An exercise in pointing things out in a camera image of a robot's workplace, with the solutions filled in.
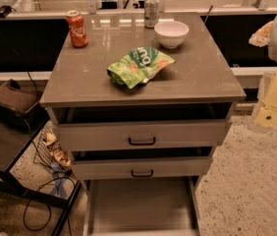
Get green chip bag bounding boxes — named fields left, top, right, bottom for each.
left=107, top=47, right=175, bottom=89

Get red coke can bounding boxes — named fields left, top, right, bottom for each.
left=66, top=10, right=87, bottom=48

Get middle drawer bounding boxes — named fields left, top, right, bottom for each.
left=72, top=156, right=212, bottom=180

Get black side table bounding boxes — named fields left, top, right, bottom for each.
left=0, top=117, right=82, bottom=236

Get black device on ledge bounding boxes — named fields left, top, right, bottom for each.
left=0, top=5, right=12, bottom=18

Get wire basket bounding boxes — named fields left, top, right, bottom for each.
left=33, top=122, right=71, bottom=172

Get black floor cable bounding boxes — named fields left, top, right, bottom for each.
left=22, top=175, right=78, bottom=236

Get snack bag in basket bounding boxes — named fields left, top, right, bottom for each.
left=45, top=133, right=71, bottom=167

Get top drawer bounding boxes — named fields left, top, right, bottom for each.
left=54, top=119, right=231, bottom=151

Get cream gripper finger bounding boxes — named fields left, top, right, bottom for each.
left=255, top=106, right=277, bottom=128

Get silver green soda can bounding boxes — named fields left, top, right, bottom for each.
left=144, top=0, right=159, bottom=29

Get open bottom drawer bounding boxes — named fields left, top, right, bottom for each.
left=83, top=177, right=201, bottom=236

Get white bowl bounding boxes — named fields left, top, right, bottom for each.
left=154, top=21, right=190, bottom=49

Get grey drawer cabinet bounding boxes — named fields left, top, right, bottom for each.
left=41, top=13, right=245, bottom=236

